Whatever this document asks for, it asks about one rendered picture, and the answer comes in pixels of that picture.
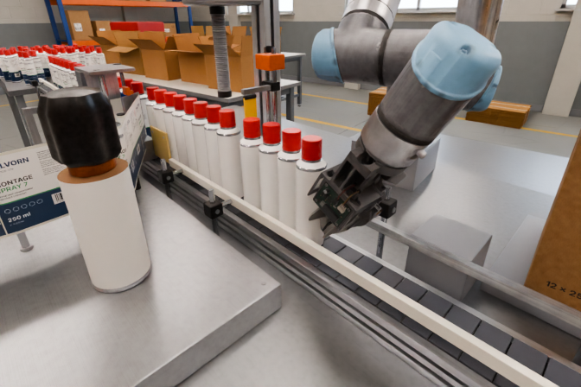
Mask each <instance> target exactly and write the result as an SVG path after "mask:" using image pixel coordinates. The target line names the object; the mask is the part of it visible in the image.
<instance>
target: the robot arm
mask: <svg viewBox="0 0 581 387"><path fill-rule="evenodd" d="M400 1H401V0H349V2H348V6H347V8H346V10H345V12H344V14H343V17H342V20H341V22H340V24H339V27H338V29H335V28H331V29H323V30H321V31H320V32H319V33H317V35H316V37H315V40H314V41H313V45H312V50H311V62H312V67H313V69H314V71H315V74H316V76H317V77H318V78H319V79H323V80H327V81H332V82H338V83H341V84H344V83H354V84H364V85H375V86H386V96H385V97H384V98H383V99H382V101H381V102H380V104H379V105H378V106H377V107H376V109H375V110H374V112H373V114H372V115H371V117H370V118H369V119H368V120H367V122H366V124H365V125H364V127H363V128H362V130H361V135H360V136H359V138H358V139H357V141H356V143H355V149H352V150H350V152H349V153H348V155H347V156H346V158H345V159H344V161H343V162H342V163H340V164H338V165H335V166H334V167H332V168H328V169H326V170H324V171H322V172H321V173H320V174H319V176H318V178H317V179H316V181H315V183H314V184H313V186H312V188H311V189H310V190H309V192H308V193H307V195H308V196H309V195H311V194H313V193H315V192H317V193H316V195H315V196H314V198H313V201H315V203H316V204H317V205H318V206H319V207H318V208H317V209H316V210H315V211H314V212H313V213H312V214H311V215H310V216H309V217H308V220H309V221H311V220H314V219H320V226H321V230H322V232H323V233H326V234H325V235H324V236H323V238H326V237H328V236H329V235H331V234H336V233H339V232H345V231H347V230H349V229H350V228H353V227H356V226H364V225H365V224H367V223H368V222H370V221H371V220H372V219H373V218H374V217H375V215H376V213H377V212H378V211H379V210H381V207H380V206H379V203H380V202H381V201H382V200H384V199H385V198H386V193H385V190H386V187H385V186H384V185H383V184H382V181H383V180H384V181H388V182H391V183H392V184H395V185H396V184H398V183H399V182H400V181H402V180H403V179H404V178H405V177H406V173H405V172H404V171H405V169H406V168H407V167H408V166H411V165H412V164H413V162H414V161H415V160H416V159H417V158H418V157H419V158H420V159H424V158H426V157H427V153H426V152H425V151H424V149H425V148H427V147H428V146H429V145H430V144H431V143H432V142H433V141H434V140H435V139H436V138H437V137H438V135H439V134H440V133H441V132H442V131H443V130H444V129H445V128H446V127H447V126H448V124H449V123H450V122H451V121H452V120H453V119H454V118H455V117H456V116H457V114H458V113H459V112H460V111H485V110H486V109H487V108H488V107H489V105H490V103H491V101H492V99H493V97H494V95H495V91H496V88H497V86H498V84H499V81H500V78H501V72H502V66H501V54H500V52H499V51H498V50H497V49H496V47H495V45H494V43H495V36H496V32H497V28H498V24H499V21H500V16H501V10H502V5H503V2H504V0H457V7H456V19H455V21H454V22H449V21H442V22H439V23H437V24H436V25H434V27H433V28H432V29H391V27H392V25H393V21H394V18H395V16H396V13H397V10H398V8H399V4H400ZM322 178H323V180H322V182H321V183H320V185H319V186H317V187H316V185H317V183H318V182H319V181H320V179H322Z"/></svg>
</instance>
